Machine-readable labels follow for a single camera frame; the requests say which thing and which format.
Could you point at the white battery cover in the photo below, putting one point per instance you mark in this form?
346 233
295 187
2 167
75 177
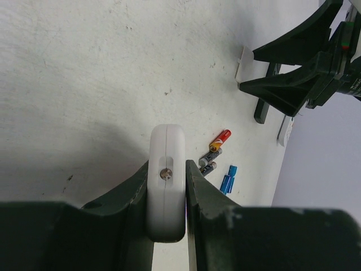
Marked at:
245 69

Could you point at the dark battery pair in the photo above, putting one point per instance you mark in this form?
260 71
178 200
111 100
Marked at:
209 157

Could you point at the black remote control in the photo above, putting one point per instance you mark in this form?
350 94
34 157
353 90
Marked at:
262 106

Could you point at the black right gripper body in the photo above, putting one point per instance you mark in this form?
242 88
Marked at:
344 74

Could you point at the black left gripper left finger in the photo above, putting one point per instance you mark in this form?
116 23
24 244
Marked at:
107 233

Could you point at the white red-faced remote control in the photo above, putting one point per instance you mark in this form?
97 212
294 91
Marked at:
166 184

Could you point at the small white remote control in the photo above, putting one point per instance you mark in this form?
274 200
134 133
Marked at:
285 130

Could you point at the blue battery left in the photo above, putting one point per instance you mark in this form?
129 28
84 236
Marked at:
225 184

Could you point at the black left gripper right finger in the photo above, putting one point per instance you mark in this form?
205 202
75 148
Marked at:
223 235

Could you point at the blue battery right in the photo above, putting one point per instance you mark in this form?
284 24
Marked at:
232 173

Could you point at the red battery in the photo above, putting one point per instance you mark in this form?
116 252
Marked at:
220 140

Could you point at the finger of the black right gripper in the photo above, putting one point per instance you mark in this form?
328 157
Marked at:
288 92
303 42

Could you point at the blue battery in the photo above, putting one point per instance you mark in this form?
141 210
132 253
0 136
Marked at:
232 173
225 184

